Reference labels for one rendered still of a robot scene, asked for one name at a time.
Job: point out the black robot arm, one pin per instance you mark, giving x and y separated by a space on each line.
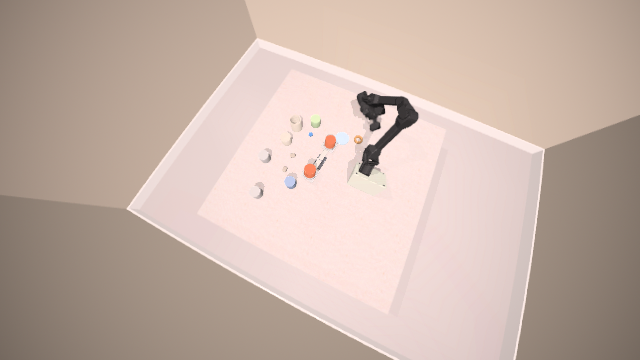
407 117

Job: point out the orange cup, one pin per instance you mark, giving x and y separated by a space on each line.
330 141
309 170

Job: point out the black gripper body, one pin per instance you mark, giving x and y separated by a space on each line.
376 124

